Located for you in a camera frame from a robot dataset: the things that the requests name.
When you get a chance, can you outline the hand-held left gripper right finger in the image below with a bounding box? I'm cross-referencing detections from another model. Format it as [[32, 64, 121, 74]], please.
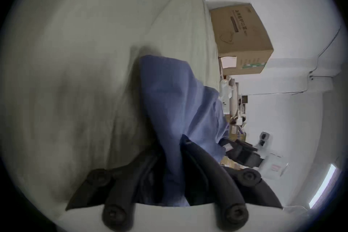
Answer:
[[179, 134, 283, 232]]

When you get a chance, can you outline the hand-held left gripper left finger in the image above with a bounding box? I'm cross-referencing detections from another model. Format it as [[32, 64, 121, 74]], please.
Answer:
[[65, 150, 165, 232]]

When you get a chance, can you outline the blue shirt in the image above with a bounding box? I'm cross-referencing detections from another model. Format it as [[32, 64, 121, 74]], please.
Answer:
[[139, 55, 230, 207]]

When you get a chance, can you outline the cluttered white shelf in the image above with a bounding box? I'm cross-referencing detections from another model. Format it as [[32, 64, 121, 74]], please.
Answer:
[[220, 75, 249, 144]]

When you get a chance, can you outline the thin wall cable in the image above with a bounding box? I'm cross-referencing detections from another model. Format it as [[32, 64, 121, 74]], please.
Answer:
[[245, 26, 342, 96]]

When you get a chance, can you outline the brown cardboard carton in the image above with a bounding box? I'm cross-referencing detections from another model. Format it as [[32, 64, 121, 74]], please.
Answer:
[[209, 3, 274, 76]]

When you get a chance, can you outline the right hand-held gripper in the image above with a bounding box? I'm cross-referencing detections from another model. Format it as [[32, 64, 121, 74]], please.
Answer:
[[219, 131, 290, 181]]

